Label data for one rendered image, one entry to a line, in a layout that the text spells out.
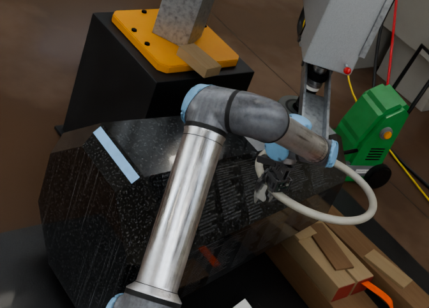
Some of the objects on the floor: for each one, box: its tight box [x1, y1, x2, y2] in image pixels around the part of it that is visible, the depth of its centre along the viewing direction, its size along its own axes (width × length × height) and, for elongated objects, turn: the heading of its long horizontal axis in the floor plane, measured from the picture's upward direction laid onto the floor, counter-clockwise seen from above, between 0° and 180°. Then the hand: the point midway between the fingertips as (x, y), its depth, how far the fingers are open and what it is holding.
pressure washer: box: [335, 43, 429, 189], centre depth 467 cm, size 35×35×87 cm
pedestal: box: [54, 11, 255, 136], centre depth 413 cm, size 66×66×74 cm
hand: (262, 198), depth 293 cm, fingers closed on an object, 5 cm apart
